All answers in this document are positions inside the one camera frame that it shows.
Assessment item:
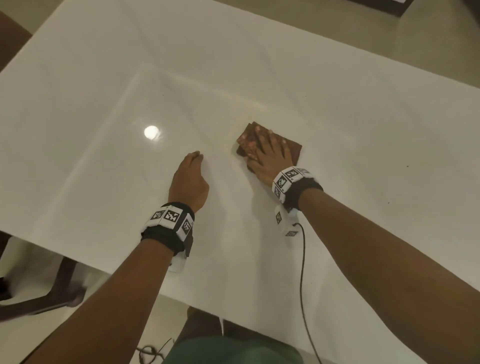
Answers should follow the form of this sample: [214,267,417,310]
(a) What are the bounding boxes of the person's left hand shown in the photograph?
[167,151,210,215]

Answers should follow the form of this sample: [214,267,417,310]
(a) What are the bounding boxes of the person's right hand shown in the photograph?
[236,125,295,187]

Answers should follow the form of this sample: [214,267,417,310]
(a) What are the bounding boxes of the brown cloth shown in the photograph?
[236,121,304,175]

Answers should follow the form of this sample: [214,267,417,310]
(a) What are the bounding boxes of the person's left forearm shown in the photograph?
[22,238,178,364]

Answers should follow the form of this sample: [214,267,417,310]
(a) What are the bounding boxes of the person's right forearm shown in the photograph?
[298,187,480,364]

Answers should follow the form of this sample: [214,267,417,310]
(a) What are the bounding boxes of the black wristband with marker tags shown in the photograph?
[140,202,196,259]
[271,166,324,213]

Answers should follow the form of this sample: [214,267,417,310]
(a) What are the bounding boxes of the dark furniture piece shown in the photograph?
[344,0,415,18]

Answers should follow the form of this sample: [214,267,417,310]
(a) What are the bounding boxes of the green shorts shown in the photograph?
[163,333,305,364]

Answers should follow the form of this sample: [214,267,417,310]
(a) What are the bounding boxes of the dark brown chair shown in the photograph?
[0,231,88,323]

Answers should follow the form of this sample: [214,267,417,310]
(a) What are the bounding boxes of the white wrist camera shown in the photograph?
[167,253,187,274]
[275,208,301,238]

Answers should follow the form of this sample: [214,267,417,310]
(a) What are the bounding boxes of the thin black floor cable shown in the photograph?
[136,337,176,364]

